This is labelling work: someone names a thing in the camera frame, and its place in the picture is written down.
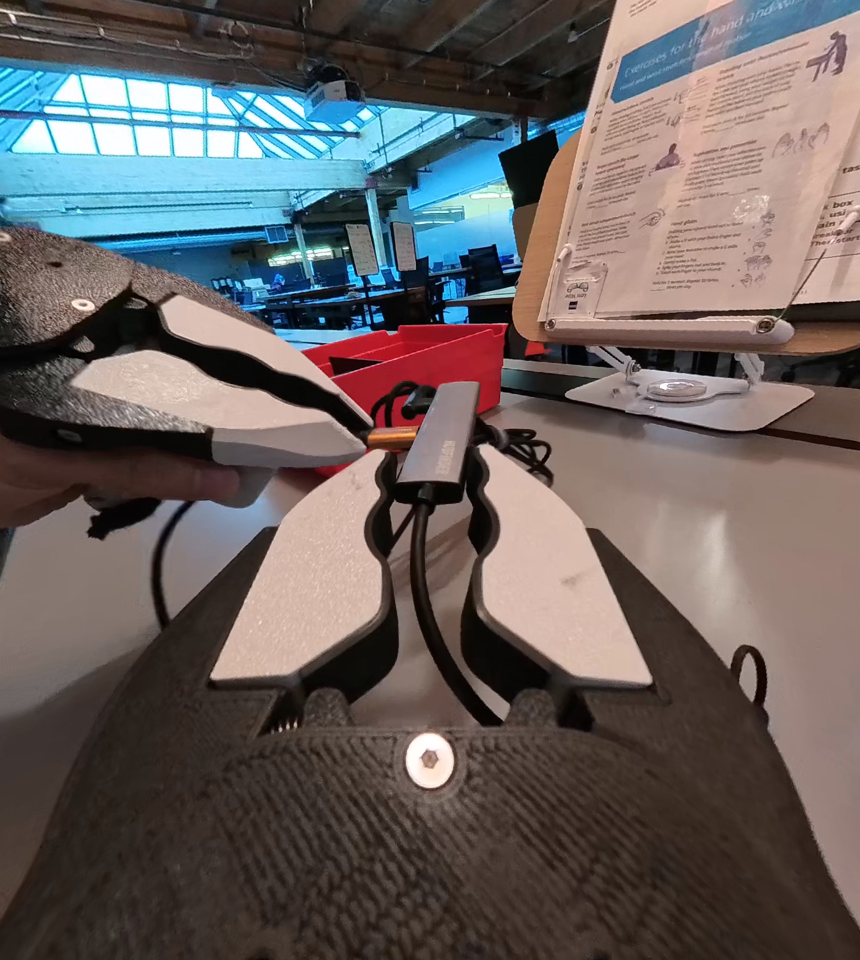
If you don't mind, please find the red plastic bin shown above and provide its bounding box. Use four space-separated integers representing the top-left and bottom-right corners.
301 324 510 477

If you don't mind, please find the laminated exercise sheet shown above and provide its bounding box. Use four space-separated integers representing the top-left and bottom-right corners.
556 0 860 320

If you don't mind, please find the black office chair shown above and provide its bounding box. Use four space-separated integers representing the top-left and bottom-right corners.
467 245 504 295

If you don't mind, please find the grey desk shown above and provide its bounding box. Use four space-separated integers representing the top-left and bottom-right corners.
0 367 860 960

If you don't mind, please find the thin black cable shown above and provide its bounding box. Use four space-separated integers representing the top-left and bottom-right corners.
151 498 199 631

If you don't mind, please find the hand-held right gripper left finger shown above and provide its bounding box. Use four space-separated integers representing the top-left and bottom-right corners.
208 450 401 706

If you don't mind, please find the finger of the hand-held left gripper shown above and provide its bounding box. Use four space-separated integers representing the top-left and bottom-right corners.
72 348 369 471
154 292 373 435

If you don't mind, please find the roof skylight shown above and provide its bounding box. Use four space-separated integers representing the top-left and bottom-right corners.
0 63 390 160

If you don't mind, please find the black hub cable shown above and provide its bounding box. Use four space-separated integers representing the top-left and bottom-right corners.
409 496 506 727

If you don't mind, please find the coiled black cable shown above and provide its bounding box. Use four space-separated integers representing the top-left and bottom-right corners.
370 381 555 485

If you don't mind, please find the grey USB hub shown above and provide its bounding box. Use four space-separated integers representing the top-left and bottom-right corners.
392 381 481 504

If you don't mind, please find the black monitor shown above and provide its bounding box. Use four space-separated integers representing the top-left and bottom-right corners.
498 131 560 210

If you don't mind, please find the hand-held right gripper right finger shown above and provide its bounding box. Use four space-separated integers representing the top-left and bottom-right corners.
461 447 656 699

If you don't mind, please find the person's left hand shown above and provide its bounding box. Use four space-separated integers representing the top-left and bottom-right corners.
0 405 242 538

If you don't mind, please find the wooden document stand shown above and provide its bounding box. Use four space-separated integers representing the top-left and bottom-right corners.
511 131 860 435

